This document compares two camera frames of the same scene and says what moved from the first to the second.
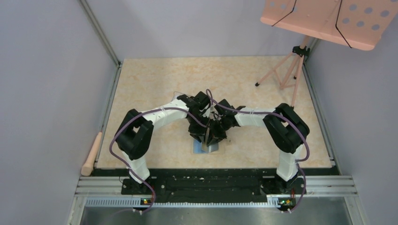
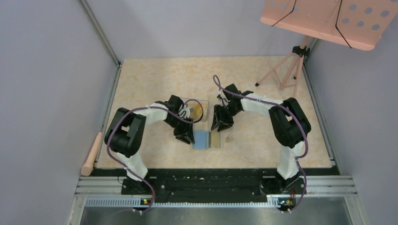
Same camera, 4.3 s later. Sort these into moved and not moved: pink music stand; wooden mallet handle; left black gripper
Moved: left black gripper
Not moved: pink music stand; wooden mallet handle
